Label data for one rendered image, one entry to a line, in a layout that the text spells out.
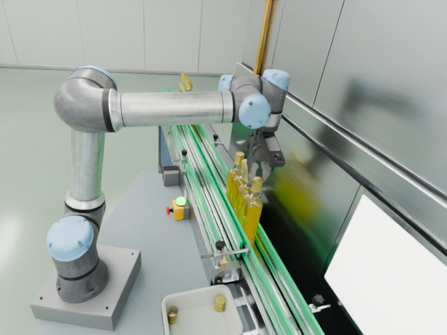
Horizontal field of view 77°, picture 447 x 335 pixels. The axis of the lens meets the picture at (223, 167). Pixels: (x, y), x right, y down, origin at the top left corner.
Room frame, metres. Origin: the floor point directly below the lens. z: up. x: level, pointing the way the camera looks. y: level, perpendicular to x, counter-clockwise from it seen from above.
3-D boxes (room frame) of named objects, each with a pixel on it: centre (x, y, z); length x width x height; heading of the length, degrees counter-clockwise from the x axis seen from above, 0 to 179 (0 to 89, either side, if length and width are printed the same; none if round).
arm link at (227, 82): (0.77, -0.02, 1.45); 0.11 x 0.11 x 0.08; 14
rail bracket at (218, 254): (0.64, -0.05, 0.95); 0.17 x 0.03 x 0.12; 112
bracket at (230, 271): (0.65, -0.06, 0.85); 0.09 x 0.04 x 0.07; 112
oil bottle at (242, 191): (0.84, -0.10, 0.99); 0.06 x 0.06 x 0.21; 23
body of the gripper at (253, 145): (0.82, -0.11, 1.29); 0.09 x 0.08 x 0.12; 21
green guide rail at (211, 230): (1.48, 0.29, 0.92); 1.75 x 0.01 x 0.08; 22
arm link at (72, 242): (0.56, 0.40, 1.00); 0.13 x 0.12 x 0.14; 14
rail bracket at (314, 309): (0.49, -0.32, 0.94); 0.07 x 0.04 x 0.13; 112
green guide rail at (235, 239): (1.51, 0.22, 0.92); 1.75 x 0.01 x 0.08; 22
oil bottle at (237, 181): (0.90, -0.08, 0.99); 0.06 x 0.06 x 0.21; 22
